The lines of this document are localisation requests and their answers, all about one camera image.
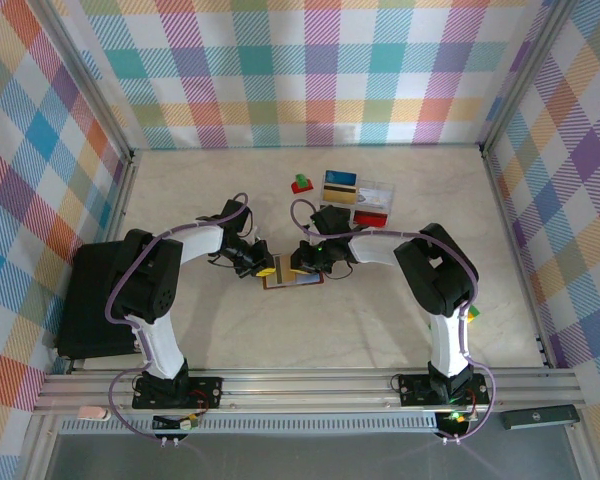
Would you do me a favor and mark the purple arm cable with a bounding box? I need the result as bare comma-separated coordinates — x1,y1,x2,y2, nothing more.
107,192,251,446
290,198,496,444

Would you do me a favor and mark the grey slotted cable duct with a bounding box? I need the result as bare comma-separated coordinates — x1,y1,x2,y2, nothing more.
59,413,441,435

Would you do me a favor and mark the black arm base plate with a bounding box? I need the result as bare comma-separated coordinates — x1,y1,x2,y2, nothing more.
397,372,492,407
132,374,225,410

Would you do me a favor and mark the black hard case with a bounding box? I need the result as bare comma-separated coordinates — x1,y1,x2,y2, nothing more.
54,240,141,359

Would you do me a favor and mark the aluminium frame post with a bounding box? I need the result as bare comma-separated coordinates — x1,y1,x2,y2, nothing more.
32,0,136,164
477,0,579,159

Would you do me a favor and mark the aluminium side rail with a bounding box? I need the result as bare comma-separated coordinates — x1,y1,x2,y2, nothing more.
479,147,556,369
97,149,142,246

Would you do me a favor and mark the white credit card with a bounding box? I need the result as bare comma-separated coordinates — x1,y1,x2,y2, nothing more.
357,187,392,209

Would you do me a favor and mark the brown leather card holder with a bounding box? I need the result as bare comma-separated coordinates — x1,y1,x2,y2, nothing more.
262,253,326,291

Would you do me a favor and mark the red credit card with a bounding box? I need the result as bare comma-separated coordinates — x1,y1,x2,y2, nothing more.
352,210,389,226

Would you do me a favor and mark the black flat device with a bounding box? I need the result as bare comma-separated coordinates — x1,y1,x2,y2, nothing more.
499,404,580,431

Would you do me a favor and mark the small electronics board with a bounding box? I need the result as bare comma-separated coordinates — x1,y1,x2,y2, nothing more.
152,413,201,432
437,409,476,426

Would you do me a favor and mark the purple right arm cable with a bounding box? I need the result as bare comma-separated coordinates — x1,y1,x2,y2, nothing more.
290,198,496,444

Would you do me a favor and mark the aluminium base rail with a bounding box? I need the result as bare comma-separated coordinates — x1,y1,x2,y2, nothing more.
32,367,587,415

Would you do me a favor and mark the clear plastic card tray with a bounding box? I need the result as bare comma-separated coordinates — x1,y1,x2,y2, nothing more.
321,169,397,229

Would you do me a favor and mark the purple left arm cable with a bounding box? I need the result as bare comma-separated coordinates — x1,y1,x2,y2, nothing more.
107,192,251,446

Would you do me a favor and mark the yellow and green toy block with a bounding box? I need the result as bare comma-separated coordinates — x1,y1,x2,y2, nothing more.
427,304,483,332

